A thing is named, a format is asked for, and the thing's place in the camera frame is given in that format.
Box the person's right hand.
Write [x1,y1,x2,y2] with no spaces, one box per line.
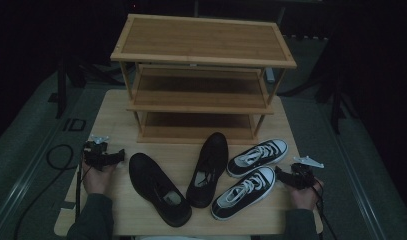
[288,179,325,212]

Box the black floor cable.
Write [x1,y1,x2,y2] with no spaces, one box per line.
[12,143,75,240]

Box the right hand-held gripper cable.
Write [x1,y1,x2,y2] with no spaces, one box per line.
[310,184,339,240]

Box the black and white canvas sneaker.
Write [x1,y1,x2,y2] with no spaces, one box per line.
[210,165,277,222]
[226,138,289,179]

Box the person's left hand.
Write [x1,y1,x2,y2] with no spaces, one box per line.
[81,162,118,196]

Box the wooden three-tier shoe rack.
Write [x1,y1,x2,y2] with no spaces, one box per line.
[110,13,298,146]

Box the left hand-held gripper cable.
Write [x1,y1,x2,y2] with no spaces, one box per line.
[75,166,92,219]

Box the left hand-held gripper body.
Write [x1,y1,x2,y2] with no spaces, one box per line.
[82,134,110,172]

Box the black leather shoe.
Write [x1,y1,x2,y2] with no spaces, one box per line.
[185,131,229,209]
[128,152,193,228]

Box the hand-held gripper cable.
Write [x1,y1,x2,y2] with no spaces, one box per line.
[75,166,92,219]
[310,184,339,240]

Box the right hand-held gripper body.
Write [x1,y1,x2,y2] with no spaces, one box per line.
[289,155,325,190]

